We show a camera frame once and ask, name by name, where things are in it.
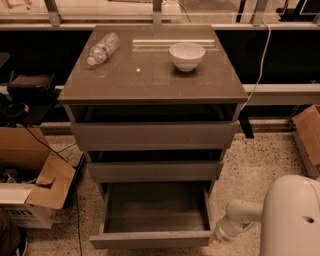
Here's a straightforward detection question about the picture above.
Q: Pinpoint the black cable on floor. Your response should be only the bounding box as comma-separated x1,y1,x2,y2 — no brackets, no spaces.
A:
21,124,84,256

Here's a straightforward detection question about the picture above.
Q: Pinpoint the clear plastic water bottle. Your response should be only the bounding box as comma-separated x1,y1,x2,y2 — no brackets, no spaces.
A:
87,33,120,66

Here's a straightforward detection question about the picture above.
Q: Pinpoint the white cable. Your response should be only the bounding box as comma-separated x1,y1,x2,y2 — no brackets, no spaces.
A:
238,22,272,113

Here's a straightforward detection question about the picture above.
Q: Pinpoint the grey top drawer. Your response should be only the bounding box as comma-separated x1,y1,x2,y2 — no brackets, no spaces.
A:
67,104,239,152

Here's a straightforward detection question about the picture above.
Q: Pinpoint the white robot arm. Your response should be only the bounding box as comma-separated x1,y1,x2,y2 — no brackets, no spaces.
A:
209,175,320,256

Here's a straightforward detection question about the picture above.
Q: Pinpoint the grey drawer cabinet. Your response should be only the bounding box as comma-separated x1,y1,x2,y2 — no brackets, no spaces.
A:
57,23,249,198

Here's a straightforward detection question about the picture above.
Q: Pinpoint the grey drawer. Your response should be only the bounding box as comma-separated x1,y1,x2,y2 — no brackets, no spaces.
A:
67,104,239,152
88,149,223,183
90,181,214,249

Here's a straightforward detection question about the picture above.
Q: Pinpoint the dark shoe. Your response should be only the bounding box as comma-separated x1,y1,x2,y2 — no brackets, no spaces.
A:
0,208,27,256

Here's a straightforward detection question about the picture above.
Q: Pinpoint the grey middle drawer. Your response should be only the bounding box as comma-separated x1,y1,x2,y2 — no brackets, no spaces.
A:
88,149,223,183

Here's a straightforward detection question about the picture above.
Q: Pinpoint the cardboard box right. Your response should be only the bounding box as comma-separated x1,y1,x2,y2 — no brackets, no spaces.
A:
293,104,320,179

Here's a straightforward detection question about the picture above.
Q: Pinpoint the grey bottom drawer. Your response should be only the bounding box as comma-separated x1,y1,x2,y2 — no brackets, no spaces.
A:
90,181,214,249

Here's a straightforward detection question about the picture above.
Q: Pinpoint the open cardboard box left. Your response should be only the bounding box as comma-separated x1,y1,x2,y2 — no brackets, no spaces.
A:
0,127,75,229

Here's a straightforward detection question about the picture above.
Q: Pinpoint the black round device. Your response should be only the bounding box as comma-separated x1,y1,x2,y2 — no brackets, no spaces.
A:
0,103,29,127

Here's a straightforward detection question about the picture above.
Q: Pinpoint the black tray on stand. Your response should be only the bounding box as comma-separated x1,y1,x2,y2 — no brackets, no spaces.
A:
7,74,55,101

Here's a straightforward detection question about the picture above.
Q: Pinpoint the white ceramic bowl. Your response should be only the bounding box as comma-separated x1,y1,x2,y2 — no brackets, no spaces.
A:
169,42,205,72

